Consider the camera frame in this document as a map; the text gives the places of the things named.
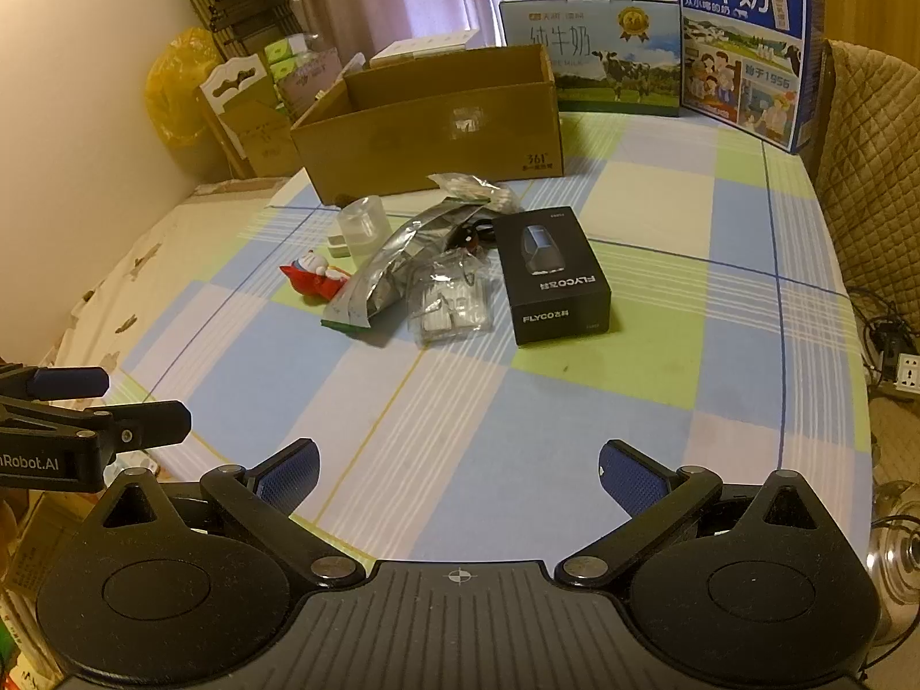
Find brown printed carton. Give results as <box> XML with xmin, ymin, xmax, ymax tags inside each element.
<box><xmin>0</xmin><ymin>496</ymin><xmax>76</xmax><ymax>690</ymax></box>

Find dark folding rack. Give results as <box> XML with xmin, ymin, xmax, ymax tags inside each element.
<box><xmin>179</xmin><ymin>0</ymin><xmax>278</xmax><ymax>62</ymax></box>

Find yellow plastic bag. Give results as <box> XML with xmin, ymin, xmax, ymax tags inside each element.
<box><xmin>145</xmin><ymin>27</ymin><xmax>217</xmax><ymax>148</ymax></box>

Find white product box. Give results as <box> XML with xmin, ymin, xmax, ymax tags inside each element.
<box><xmin>371</xmin><ymin>30</ymin><xmax>481</xmax><ymax>69</ymax></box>

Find beige floral cloth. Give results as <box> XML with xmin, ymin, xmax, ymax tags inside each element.
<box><xmin>39</xmin><ymin>178</ymin><xmax>339</xmax><ymax>375</ymax></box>

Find black cables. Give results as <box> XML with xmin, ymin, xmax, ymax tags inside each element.
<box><xmin>852</xmin><ymin>287</ymin><xmax>920</xmax><ymax>355</ymax></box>

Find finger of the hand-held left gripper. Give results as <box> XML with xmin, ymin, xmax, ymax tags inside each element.
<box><xmin>0</xmin><ymin>400</ymin><xmax>193</xmax><ymax>472</ymax></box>
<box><xmin>0</xmin><ymin>363</ymin><xmax>110</xmax><ymax>401</ymax></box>

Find dark ring charm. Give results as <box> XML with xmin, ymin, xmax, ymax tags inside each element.
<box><xmin>446</xmin><ymin>219</ymin><xmax>497</xmax><ymax>256</ymax></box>

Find white power strip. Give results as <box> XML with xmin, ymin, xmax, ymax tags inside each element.
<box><xmin>890</xmin><ymin>351</ymin><xmax>920</xmax><ymax>395</ymax></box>

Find brown printed cardboard flap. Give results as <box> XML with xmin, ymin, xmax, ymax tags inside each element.
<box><xmin>277</xmin><ymin>47</ymin><xmax>342</xmax><ymax>117</ymax></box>

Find brown carton with white handle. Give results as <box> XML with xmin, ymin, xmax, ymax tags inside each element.
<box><xmin>200</xmin><ymin>61</ymin><xmax>299</xmax><ymax>177</ymax></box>

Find dark blue milk carton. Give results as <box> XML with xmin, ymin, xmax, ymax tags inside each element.
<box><xmin>674</xmin><ymin>0</ymin><xmax>826</xmax><ymax>154</ymax></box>

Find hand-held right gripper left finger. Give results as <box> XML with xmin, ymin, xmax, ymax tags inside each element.
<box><xmin>90</xmin><ymin>437</ymin><xmax>364</xmax><ymax>588</ymax></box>

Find red toy figure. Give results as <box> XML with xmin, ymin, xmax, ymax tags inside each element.
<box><xmin>280</xmin><ymin>248</ymin><xmax>353</xmax><ymax>301</ymax></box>

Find chair with quilted cover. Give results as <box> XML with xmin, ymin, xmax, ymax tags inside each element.
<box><xmin>812</xmin><ymin>39</ymin><xmax>920</xmax><ymax>296</ymax></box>

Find silver foil bag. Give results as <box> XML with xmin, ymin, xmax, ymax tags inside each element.
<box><xmin>321</xmin><ymin>201</ymin><xmax>490</xmax><ymax>335</ymax></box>

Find green tissue multipack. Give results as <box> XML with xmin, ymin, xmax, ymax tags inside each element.
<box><xmin>264</xmin><ymin>34</ymin><xmax>317</xmax><ymax>80</ymax></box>

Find cotton swab bag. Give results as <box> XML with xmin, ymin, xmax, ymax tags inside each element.
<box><xmin>427</xmin><ymin>172</ymin><xmax>519</xmax><ymax>215</ymax></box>

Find checked blue green cloth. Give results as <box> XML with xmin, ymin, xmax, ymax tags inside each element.
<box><xmin>122</xmin><ymin>111</ymin><xmax>881</xmax><ymax>563</ymax></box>

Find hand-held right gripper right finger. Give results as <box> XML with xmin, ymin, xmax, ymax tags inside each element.
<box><xmin>553</xmin><ymin>437</ymin><xmax>827</xmax><ymax>588</ymax></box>

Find light blue milk carton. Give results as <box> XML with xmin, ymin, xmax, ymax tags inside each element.
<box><xmin>499</xmin><ymin>0</ymin><xmax>683</xmax><ymax>120</ymax></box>

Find brown cardboard box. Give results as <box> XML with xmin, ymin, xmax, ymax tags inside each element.
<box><xmin>289</xmin><ymin>43</ymin><xmax>565</xmax><ymax>204</ymax></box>

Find black shaver box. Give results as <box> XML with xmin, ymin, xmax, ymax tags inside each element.
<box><xmin>494</xmin><ymin>205</ymin><xmax>614</xmax><ymax>347</ymax></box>

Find translucent plastic cup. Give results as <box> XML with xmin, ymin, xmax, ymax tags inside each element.
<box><xmin>338</xmin><ymin>195</ymin><xmax>385</xmax><ymax>260</ymax></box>

